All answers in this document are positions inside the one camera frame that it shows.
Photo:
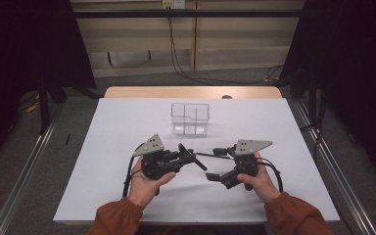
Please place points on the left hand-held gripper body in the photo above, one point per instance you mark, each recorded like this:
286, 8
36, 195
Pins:
151, 147

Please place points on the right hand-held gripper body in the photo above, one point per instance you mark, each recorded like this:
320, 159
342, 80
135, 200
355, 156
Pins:
249, 147

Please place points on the thin black makeup brush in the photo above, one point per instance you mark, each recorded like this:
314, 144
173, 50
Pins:
213, 155

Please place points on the thick black makeup brush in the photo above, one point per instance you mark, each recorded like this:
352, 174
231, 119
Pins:
200, 164

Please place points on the clear acrylic organizer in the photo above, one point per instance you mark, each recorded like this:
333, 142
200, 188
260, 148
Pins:
189, 129

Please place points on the person's right hand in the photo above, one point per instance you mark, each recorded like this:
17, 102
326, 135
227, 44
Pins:
262, 186

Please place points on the person's left hand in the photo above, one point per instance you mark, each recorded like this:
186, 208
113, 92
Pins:
143, 189

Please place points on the white table mat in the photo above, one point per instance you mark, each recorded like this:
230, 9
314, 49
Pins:
117, 130

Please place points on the wooden table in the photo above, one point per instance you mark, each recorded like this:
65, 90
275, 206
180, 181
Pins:
176, 92

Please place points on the black metal stand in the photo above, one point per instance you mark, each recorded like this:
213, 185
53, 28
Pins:
43, 104
313, 98

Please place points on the small black floor object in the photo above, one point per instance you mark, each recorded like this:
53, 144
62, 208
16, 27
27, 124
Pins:
68, 138

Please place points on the dark curtain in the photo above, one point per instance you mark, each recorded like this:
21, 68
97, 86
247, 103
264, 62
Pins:
355, 65
19, 49

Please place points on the black horizontal bar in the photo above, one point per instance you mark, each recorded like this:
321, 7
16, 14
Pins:
127, 13

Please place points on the metal floor rail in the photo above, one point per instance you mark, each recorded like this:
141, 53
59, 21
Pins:
23, 182
339, 182

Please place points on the vertical wall conduit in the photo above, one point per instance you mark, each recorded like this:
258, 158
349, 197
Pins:
195, 39

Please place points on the white wall socket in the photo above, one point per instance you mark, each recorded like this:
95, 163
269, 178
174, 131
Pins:
173, 3

